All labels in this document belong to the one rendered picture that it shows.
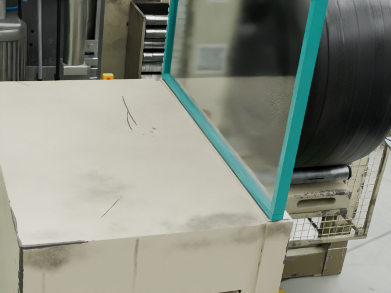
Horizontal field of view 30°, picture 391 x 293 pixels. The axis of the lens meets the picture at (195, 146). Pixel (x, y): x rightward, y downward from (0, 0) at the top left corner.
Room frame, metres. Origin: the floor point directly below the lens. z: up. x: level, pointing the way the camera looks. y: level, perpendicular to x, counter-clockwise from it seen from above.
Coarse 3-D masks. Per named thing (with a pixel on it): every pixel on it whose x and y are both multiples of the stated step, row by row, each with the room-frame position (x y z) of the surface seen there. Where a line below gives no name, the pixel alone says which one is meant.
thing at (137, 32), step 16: (144, 16) 2.04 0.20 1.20; (160, 16) 2.08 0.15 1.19; (128, 32) 2.17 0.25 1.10; (144, 32) 2.04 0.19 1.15; (160, 32) 2.07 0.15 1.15; (128, 48) 2.15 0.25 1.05; (144, 48) 2.06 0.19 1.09; (160, 48) 2.08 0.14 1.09; (128, 64) 2.14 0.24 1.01; (144, 64) 2.07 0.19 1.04; (160, 64) 2.09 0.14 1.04
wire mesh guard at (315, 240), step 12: (384, 156) 2.44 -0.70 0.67; (384, 168) 2.44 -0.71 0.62; (348, 180) 2.39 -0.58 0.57; (372, 192) 2.44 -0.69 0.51; (372, 204) 2.44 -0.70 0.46; (336, 228) 2.39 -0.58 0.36; (300, 240) 2.34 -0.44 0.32; (312, 240) 2.35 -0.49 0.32; (324, 240) 2.37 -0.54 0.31; (336, 240) 2.39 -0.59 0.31; (348, 240) 2.41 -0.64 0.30
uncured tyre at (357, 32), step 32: (352, 0) 1.70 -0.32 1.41; (384, 0) 1.74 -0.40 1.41; (352, 32) 1.65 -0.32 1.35; (384, 32) 1.69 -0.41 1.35; (320, 64) 1.61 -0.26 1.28; (352, 64) 1.62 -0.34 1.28; (384, 64) 1.66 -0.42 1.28; (320, 96) 1.59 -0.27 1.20; (352, 96) 1.61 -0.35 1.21; (384, 96) 1.65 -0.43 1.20; (320, 128) 1.60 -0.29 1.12; (352, 128) 1.63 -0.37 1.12; (384, 128) 1.67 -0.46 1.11; (320, 160) 1.68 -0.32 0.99; (352, 160) 1.74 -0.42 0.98
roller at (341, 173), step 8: (296, 168) 1.76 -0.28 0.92; (304, 168) 1.76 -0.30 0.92; (312, 168) 1.77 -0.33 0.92; (320, 168) 1.78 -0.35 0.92; (328, 168) 1.79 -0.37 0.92; (336, 168) 1.79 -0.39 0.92; (344, 168) 1.80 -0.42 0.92; (296, 176) 1.73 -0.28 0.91; (304, 176) 1.74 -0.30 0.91; (312, 176) 1.75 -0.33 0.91; (320, 176) 1.76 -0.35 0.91; (328, 176) 1.77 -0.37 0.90; (336, 176) 1.78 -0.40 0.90; (344, 176) 1.79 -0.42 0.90
